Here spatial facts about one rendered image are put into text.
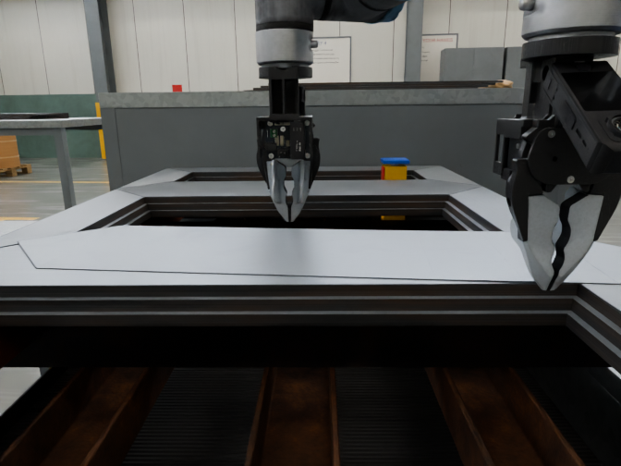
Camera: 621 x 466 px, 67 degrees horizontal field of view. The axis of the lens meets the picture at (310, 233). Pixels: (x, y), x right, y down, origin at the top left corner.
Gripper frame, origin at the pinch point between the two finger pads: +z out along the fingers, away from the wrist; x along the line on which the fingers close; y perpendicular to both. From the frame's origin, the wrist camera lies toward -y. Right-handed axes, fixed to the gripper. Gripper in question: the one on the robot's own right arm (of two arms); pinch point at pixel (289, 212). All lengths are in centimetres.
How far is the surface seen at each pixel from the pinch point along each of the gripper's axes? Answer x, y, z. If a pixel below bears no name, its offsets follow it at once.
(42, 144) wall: -586, -938, 59
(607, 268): 32.7, 23.6, 0.7
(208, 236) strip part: -9.8, 10.5, 0.8
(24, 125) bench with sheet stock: -156, -192, -7
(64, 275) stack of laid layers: -20.9, 24.6, 0.8
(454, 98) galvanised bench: 40, -63, -17
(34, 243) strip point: -30.2, 13.8, 0.6
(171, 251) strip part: -12.6, 16.8, 0.7
